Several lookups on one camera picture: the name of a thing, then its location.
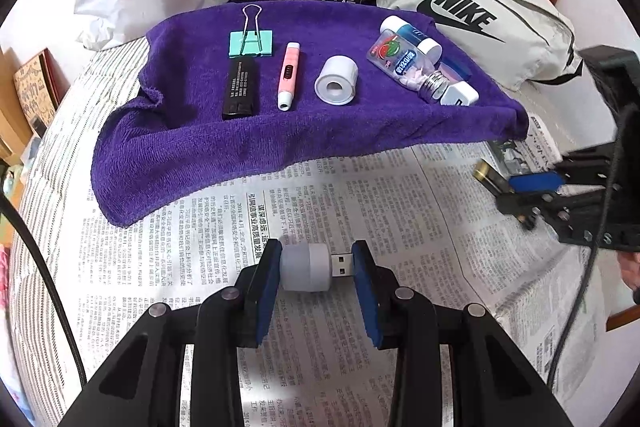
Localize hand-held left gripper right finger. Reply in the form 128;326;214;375
350;239;583;427

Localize black gold tube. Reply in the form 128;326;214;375
472;161;516;198

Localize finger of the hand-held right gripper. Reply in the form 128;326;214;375
495;188;640;254
507;141;626;196

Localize brown illustrated book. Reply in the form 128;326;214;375
12;48;73;138

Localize black cable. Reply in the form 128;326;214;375
545;107;633;393
0;194;88;383

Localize black printed rectangular case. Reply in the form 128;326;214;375
221;58;261;120

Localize purple towel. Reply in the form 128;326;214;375
91;2;530;228

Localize newspaper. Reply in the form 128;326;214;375
75;112;608;427

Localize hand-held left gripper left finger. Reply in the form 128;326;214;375
55;238;286;427

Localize blue pink small packet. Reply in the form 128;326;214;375
440;58;474;84

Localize blue white capped bottle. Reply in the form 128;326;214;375
380;16;443;65

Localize white USB night light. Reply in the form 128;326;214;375
279;243;357;293

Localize person's right hand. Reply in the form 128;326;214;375
617;252;640;294

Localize white charger plug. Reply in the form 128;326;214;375
440;81;480;106

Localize pink cloth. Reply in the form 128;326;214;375
0;244;12;313

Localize floral cloth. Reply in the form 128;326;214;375
0;159;23;212

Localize teal binder clip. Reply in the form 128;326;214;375
229;4;275;58

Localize clear mint candy bottle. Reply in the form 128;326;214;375
367;33;453;104

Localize pink pen-shaped device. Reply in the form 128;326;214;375
276;42;301;112

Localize wooden rack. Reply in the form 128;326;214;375
0;47;36;164

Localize grey waist bag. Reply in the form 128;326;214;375
372;0;585;90

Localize white tape roll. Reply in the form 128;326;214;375
314;55;358;106

